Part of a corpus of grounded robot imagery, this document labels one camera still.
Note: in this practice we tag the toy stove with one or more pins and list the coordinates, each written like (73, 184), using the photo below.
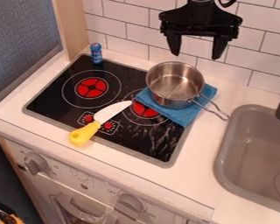
(107, 108)

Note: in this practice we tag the silver pot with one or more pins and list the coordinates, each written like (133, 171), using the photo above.
(175, 84)

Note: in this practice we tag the toy sink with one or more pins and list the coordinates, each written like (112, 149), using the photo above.
(255, 157)

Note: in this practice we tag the yellow knife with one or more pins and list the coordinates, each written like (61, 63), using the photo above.
(94, 124)

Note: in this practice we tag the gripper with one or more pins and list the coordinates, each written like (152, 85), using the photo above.
(201, 17)

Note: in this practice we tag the blue bottle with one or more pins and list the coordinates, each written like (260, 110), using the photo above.
(96, 53)

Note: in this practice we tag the blue cloth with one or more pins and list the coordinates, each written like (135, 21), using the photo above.
(185, 112)

